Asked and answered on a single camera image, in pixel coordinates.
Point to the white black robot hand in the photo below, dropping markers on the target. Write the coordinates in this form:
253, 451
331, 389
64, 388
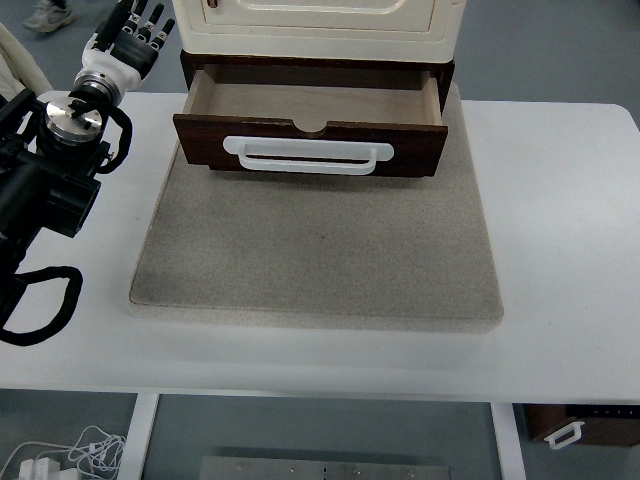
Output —
125, 52

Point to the dark brown wooden drawer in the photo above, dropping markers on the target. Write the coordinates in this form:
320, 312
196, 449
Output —
200, 140

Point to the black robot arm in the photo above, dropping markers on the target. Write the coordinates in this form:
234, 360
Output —
20, 185

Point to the cream and brown combination cabinet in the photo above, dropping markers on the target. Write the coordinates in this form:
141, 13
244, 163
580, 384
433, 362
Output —
320, 45

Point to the person's foot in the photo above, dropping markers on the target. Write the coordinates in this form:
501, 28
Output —
47, 17

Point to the cream fabric item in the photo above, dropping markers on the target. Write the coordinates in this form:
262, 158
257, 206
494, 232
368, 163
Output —
20, 60

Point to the grey felt mat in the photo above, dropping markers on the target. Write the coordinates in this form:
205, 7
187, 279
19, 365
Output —
320, 250

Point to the white table leg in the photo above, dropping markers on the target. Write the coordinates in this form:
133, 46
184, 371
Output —
507, 445
137, 440

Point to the white charger plug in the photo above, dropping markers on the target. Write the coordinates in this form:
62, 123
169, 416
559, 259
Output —
37, 469

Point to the grey metal plate with screws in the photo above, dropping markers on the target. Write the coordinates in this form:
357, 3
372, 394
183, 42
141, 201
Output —
325, 470

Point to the brown wooden box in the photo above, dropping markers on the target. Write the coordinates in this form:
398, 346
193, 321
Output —
610, 430

